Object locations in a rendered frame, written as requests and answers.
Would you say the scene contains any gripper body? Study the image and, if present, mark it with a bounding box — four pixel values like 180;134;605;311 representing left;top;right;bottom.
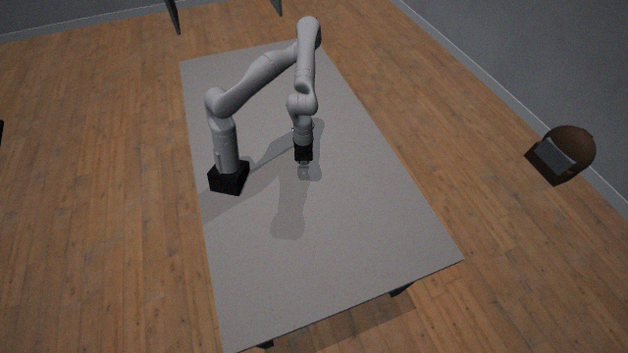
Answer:
292;123;314;162

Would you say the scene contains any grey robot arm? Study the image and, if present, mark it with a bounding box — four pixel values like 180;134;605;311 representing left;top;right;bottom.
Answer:
204;16;322;174

